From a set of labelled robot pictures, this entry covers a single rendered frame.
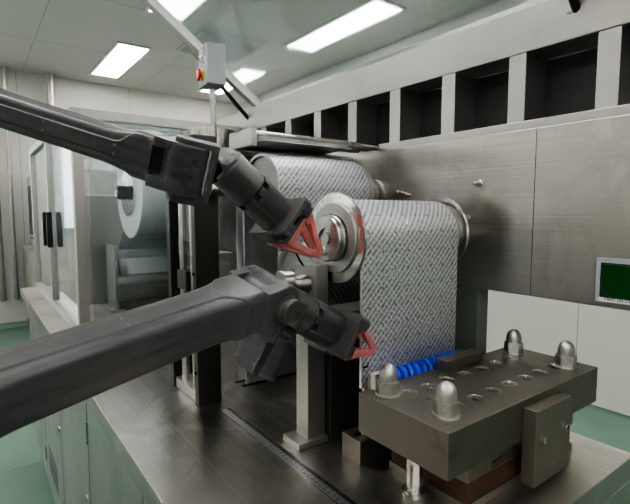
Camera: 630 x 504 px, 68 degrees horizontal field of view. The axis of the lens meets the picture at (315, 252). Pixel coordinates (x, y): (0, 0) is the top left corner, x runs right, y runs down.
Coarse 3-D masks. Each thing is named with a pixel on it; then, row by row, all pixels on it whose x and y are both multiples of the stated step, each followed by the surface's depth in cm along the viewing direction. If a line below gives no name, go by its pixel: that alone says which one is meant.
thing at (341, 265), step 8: (328, 208) 76; (336, 208) 75; (344, 208) 73; (448, 208) 88; (320, 216) 78; (344, 216) 73; (352, 216) 72; (352, 224) 72; (352, 232) 72; (352, 240) 72; (352, 248) 72; (344, 256) 74; (352, 256) 72; (328, 264) 77; (336, 264) 75; (344, 264) 74; (336, 272) 76
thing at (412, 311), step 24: (456, 264) 86; (360, 288) 72; (384, 288) 75; (408, 288) 78; (432, 288) 82; (456, 288) 86; (360, 312) 73; (384, 312) 75; (408, 312) 79; (432, 312) 83; (360, 336) 73; (384, 336) 76; (408, 336) 79; (432, 336) 83; (360, 360) 73; (384, 360) 76; (408, 360) 80; (360, 384) 74
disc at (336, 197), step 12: (336, 192) 75; (324, 204) 78; (348, 204) 73; (360, 216) 71; (360, 228) 71; (360, 240) 71; (360, 252) 71; (360, 264) 72; (336, 276) 76; (348, 276) 74
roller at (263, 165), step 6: (258, 162) 97; (264, 162) 95; (270, 162) 93; (258, 168) 97; (264, 168) 95; (270, 168) 93; (264, 174) 95; (270, 174) 93; (366, 174) 105; (270, 180) 93; (276, 180) 92; (276, 186) 92; (372, 186) 105; (372, 192) 105; (372, 198) 105
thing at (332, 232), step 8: (328, 216) 74; (336, 216) 74; (320, 224) 76; (328, 224) 74; (336, 224) 73; (344, 224) 73; (320, 232) 76; (328, 232) 75; (336, 232) 72; (344, 232) 73; (320, 240) 77; (328, 240) 74; (336, 240) 73; (344, 240) 73; (328, 248) 74; (336, 248) 73; (344, 248) 73; (328, 256) 74; (336, 256) 73
